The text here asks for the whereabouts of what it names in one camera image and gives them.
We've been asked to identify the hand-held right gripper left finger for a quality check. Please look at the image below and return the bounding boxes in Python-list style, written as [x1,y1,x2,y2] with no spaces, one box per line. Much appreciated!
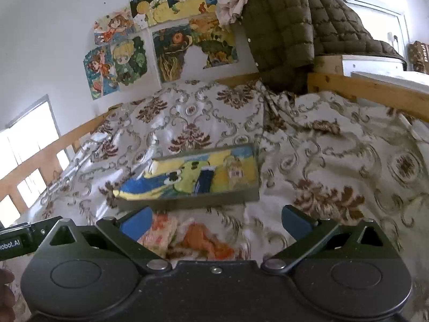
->
[38,206,173,275]

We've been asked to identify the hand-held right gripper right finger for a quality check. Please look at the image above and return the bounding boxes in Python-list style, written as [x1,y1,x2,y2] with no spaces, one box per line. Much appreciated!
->
[261,204,398,275]

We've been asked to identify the orange snack packet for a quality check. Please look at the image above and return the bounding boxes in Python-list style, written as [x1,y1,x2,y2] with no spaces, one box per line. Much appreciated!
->
[169,221,237,261]

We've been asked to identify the grey tray with painted bottom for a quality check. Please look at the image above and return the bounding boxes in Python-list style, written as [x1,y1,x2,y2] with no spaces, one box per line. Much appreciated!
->
[114,144,261,211]

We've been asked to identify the person's left hand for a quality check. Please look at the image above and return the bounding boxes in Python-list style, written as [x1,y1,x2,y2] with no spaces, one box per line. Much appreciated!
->
[0,268,17,322]

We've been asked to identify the floral printed blanket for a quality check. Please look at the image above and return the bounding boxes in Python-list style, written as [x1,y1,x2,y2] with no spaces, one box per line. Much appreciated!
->
[10,80,429,322]

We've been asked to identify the bright window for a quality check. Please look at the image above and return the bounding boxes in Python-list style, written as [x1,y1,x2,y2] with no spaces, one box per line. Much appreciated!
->
[0,96,71,229]

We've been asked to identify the white shelf board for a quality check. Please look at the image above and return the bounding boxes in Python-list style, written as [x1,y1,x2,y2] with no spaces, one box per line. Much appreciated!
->
[342,54,429,86]

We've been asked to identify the olive quilted jacket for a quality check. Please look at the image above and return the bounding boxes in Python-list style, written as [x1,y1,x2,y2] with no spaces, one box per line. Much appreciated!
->
[241,0,408,94]

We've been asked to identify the brown patterned box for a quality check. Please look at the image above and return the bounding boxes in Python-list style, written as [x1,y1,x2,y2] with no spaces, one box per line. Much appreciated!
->
[406,40,429,74]

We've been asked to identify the pink floral cloth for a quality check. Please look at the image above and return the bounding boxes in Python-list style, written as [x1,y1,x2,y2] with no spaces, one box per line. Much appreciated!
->
[216,0,265,27]

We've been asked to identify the wooden bed frame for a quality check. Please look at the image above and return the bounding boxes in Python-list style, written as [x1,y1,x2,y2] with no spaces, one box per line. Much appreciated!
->
[0,54,429,218]

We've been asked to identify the wall poster figure on blue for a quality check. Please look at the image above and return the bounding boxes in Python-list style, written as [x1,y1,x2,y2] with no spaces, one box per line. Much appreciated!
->
[83,45,120,100]

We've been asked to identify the wall poster blond figure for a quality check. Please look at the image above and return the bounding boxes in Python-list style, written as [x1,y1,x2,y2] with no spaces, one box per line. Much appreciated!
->
[110,34,149,88]

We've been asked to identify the wall poster red-haired figure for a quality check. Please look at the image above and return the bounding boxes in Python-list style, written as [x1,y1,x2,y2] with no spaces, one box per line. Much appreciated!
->
[93,11,135,46]

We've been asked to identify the wall poster yellow circle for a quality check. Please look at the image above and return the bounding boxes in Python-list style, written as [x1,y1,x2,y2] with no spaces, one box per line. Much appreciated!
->
[129,0,165,29]

